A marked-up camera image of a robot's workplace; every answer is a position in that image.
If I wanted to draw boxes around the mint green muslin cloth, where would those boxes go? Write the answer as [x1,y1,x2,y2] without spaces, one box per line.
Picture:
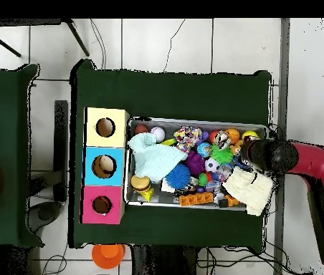
[127,132,189,183]

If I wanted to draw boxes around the toy hamburger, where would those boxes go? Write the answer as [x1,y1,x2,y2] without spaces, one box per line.
[130,174,152,193]

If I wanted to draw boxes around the crushed silver drink can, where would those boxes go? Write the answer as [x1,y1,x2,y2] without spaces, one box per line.
[214,130,232,150]

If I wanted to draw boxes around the brown plush monkey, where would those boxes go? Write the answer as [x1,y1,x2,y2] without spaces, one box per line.
[229,140,244,156]

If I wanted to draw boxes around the cream muslin cloth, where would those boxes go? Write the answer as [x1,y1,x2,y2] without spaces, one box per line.
[221,165,275,217]

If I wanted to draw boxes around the wooden box with three holes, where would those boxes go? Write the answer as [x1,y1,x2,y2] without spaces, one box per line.
[81,107,130,225]

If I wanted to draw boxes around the white toy baseball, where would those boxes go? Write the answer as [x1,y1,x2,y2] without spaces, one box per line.
[150,126,166,143]

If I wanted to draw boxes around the plain blue spiky ball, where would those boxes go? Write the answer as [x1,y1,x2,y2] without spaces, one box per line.
[164,163,192,190]

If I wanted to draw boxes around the multicolour patterned cloth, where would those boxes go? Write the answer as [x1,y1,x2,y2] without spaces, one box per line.
[173,126,204,153]

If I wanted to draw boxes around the purple spiky ball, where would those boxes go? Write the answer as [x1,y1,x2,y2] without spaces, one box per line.
[185,150,206,176]

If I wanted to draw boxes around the beige round toy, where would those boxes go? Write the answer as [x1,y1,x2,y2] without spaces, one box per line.
[94,155,116,177]

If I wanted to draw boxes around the plain green spiky ball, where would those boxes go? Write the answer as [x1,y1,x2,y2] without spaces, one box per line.
[210,143,235,165]

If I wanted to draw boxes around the orange toy basketball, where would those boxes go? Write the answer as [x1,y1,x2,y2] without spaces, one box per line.
[224,128,241,144]

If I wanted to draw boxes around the yellow smooth ball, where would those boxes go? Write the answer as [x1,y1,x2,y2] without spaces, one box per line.
[241,130,259,143]

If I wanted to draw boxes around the orange plastic cup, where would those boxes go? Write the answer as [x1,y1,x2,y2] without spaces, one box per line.
[91,243,126,270]

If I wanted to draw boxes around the grey stand base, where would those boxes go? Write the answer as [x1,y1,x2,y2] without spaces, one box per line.
[28,201,63,233]

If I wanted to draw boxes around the black tripod stand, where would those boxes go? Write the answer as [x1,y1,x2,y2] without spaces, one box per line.
[0,18,90,57]

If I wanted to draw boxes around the dark green side table cloth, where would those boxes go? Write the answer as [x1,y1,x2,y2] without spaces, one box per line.
[0,63,44,248]

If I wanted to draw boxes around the wire mesh bin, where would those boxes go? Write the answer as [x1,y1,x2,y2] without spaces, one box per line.
[124,116,269,212]

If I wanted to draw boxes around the black power cable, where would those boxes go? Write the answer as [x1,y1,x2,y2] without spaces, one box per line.
[266,122,287,184]

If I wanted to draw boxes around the black floor cables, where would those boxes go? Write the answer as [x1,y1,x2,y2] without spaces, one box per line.
[196,246,315,275]

